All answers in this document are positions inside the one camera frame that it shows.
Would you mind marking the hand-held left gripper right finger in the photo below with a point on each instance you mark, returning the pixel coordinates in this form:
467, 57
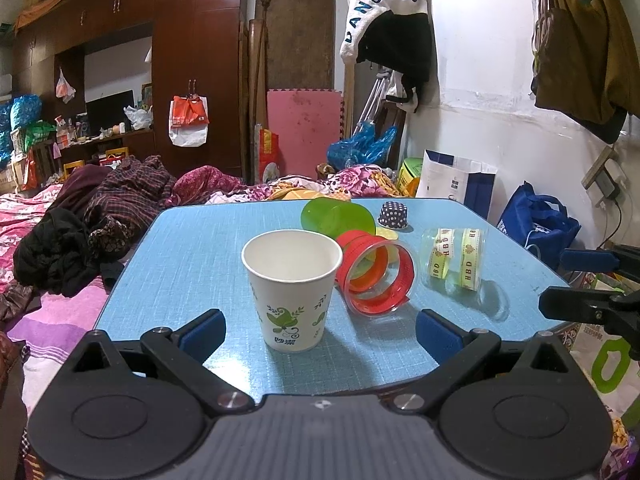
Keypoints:
436, 336

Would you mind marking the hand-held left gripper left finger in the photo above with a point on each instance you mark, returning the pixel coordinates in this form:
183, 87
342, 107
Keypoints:
204, 334

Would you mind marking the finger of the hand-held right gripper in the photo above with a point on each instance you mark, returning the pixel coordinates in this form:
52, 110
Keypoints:
575, 305
590, 261

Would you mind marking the red transparent plastic cup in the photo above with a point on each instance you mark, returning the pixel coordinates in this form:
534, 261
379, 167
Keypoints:
382, 280

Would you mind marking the clear cup yellow bands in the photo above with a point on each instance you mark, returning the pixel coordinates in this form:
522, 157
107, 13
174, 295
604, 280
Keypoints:
455, 260

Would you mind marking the white paper cup green print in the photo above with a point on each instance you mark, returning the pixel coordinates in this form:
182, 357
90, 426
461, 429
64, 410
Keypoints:
292, 290

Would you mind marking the green plastic cup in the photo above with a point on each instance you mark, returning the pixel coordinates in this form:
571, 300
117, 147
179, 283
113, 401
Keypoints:
330, 217

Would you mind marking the blue tote bag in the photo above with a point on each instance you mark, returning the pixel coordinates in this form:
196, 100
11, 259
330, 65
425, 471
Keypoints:
537, 225

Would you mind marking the white bag with green print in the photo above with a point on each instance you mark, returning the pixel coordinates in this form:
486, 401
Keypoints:
607, 375

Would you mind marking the small yellow plastic piece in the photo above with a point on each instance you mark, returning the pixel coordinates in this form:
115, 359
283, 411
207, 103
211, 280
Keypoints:
387, 233

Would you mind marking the dark polka dot cupcake liner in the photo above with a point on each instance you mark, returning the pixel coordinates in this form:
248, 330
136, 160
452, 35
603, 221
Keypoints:
392, 215

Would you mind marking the pink bedsheet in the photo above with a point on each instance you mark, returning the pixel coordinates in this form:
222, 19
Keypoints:
55, 320

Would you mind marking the white and blue paper bag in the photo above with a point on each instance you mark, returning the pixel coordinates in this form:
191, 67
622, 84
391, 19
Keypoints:
452, 180

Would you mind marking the plaid dark cloth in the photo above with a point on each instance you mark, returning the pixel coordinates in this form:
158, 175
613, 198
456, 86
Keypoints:
127, 195

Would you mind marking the green box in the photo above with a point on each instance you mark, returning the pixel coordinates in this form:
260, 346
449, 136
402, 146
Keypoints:
411, 175

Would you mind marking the black garment pile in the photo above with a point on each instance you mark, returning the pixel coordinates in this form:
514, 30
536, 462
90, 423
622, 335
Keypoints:
55, 252

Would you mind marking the floral blanket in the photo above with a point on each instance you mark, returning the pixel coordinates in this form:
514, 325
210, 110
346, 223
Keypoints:
350, 180

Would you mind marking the orange printed sack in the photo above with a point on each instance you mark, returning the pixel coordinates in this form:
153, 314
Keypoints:
269, 155

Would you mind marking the maroon garment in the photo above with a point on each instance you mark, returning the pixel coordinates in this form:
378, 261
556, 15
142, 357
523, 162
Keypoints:
82, 185

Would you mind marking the blue plastic bag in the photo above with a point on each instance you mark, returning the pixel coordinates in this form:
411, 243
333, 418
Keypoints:
360, 147

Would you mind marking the olive hanging jacket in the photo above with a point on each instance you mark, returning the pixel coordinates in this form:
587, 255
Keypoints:
585, 50

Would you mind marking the red and white plastic bag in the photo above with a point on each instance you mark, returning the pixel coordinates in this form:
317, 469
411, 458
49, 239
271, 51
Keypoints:
189, 120

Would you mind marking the pink foam mat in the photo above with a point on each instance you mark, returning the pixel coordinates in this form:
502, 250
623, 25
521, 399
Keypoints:
302, 135

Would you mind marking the black television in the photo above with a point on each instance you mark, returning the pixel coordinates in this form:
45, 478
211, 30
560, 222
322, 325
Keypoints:
110, 112

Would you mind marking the metal crutch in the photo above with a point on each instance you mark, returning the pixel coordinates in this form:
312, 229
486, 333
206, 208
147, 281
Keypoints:
372, 100

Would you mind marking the small hanging plastic bag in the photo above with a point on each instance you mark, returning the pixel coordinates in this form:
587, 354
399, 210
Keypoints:
65, 87

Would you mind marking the brown wooden wardrobe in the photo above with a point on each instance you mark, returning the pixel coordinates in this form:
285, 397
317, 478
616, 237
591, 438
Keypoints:
200, 50

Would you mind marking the white and black hooded jacket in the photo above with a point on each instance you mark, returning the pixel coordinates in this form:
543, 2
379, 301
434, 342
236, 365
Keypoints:
387, 25

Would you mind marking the tall wooden board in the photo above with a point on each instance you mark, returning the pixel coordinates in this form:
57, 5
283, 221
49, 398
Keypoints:
300, 35

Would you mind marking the wall power strip with charger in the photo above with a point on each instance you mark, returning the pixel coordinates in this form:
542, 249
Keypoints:
607, 180

